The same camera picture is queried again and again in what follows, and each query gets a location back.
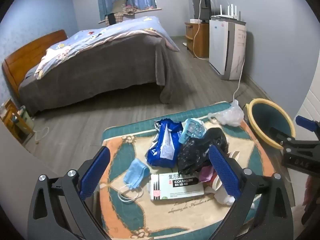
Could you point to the white crumpled tissue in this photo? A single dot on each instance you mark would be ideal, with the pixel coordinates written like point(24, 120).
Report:
point(225, 198)

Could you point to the wooden cabinet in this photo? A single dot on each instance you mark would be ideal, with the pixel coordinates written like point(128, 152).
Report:
point(200, 40)

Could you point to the pile of clothes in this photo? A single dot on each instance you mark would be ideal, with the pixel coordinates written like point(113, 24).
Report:
point(120, 12)

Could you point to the white air purifier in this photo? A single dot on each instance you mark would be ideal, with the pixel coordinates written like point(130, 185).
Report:
point(222, 47)

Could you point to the grey blanket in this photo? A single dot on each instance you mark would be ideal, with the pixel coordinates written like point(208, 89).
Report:
point(105, 67)

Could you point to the clear plastic bag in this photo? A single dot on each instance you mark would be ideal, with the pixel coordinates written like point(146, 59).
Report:
point(230, 115)

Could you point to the purple wrapper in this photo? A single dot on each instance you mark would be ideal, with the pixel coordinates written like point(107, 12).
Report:
point(205, 173)

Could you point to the blue face mask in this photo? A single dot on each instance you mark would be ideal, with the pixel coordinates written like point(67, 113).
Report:
point(135, 173)

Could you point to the white router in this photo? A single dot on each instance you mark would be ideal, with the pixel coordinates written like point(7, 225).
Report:
point(226, 17)

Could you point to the wooden bed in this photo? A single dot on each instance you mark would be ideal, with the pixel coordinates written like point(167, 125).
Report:
point(30, 52)

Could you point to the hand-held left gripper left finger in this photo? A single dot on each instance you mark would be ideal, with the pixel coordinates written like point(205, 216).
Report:
point(96, 170)

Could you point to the white set-top box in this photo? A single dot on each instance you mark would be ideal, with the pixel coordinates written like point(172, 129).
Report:
point(196, 20)

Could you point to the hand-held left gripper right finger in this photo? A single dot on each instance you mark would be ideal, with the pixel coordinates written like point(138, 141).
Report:
point(223, 172)

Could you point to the person's right forearm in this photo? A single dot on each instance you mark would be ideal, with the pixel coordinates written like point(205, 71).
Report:
point(312, 195)

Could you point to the patterned teal orange mat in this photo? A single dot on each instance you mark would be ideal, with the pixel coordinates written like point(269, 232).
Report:
point(130, 217)

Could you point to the black monitor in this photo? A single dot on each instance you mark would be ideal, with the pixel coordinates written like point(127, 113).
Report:
point(200, 3)

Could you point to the light blue blister pack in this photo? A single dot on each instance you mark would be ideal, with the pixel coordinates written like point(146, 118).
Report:
point(191, 130)

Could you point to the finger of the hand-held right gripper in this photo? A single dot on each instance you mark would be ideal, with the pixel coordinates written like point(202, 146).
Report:
point(303, 122)
point(280, 134)

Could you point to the white medicine box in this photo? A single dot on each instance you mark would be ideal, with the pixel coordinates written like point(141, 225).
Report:
point(175, 187)

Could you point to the paper cup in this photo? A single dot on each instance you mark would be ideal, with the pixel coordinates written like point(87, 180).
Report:
point(216, 182)

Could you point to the black plastic bag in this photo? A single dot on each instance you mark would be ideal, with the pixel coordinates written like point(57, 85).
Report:
point(197, 150)

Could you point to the blue printed quilt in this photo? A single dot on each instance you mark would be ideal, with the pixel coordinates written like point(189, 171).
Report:
point(105, 33)

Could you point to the wooden nightstand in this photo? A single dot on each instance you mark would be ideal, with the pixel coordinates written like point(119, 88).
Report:
point(15, 127)

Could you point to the yellow rimmed teal trash bin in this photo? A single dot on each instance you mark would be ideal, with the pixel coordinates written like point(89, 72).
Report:
point(265, 120)

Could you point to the blue wet wipes packet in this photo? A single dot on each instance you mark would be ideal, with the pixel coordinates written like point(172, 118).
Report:
point(163, 145)

